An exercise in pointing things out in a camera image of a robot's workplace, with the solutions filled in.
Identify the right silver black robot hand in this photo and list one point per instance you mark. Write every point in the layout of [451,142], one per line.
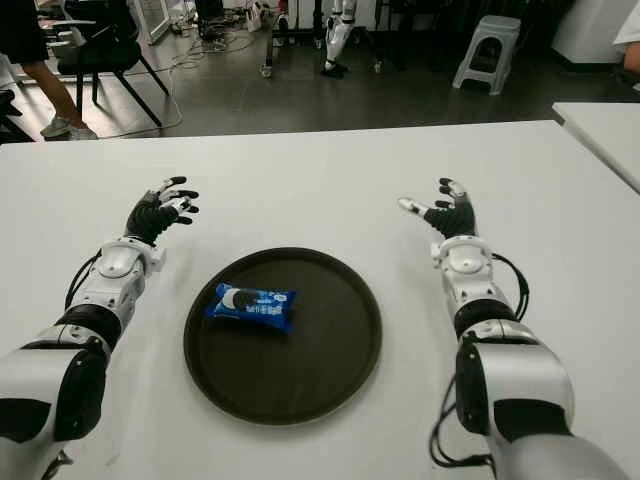
[455,215]

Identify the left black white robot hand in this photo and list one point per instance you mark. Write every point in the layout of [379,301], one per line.
[150,217]

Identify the blue Oreo packet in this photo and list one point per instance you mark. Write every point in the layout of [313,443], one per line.
[255,305]

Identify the dark brown round tray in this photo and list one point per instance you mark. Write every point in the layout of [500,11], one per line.
[325,340]

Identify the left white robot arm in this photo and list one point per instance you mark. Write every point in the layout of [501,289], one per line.
[112,270]

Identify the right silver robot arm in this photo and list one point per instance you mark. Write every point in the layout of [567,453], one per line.
[520,360]

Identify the black chair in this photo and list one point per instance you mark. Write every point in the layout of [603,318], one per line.
[105,55]

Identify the white side table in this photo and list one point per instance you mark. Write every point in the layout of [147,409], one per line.
[605,130]

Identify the white plastic stool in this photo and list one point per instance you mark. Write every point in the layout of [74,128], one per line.
[495,25]

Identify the white framed glass panel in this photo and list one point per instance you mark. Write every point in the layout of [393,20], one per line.
[157,17]

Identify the standing person in black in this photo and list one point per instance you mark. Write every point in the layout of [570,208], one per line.
[35,50]

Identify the white humanoid robot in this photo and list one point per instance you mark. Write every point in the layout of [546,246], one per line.
[334,37]

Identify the white bag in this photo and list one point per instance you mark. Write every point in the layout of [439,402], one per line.
[253,19]

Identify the white cabinet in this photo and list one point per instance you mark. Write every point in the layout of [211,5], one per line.
[585,30]

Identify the person in white shirt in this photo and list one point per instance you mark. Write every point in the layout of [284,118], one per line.
[630,35]

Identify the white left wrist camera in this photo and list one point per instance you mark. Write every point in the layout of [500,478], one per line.
[158,260]

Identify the black wheeled frame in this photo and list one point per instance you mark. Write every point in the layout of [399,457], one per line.
[268,40]

